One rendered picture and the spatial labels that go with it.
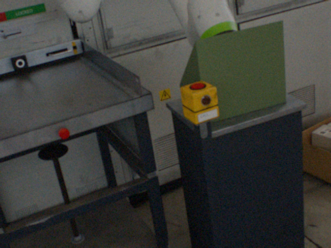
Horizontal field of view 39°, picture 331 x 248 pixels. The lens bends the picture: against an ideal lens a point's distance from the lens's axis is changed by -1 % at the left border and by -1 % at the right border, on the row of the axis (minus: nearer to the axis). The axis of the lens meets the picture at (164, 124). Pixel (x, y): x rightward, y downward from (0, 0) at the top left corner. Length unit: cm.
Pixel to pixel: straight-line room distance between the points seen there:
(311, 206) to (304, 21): 100
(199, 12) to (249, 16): 93
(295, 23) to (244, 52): 122
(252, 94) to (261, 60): 11
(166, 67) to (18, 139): 104
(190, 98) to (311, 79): 158
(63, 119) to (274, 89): 67
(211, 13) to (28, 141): 70
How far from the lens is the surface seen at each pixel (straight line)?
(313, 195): 245
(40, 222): 161
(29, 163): 223
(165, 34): 227
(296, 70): 275
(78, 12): 162
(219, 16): 157
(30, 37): 204
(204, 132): 141
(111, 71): 177
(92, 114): 148
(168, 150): 244
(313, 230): 224
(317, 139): 268
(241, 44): 146
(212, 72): 143
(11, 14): 201
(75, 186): 234
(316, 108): 294
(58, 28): 206
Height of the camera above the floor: 139
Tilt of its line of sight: 25 degrees down
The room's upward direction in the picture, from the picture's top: 9 degrees counter-clockwise
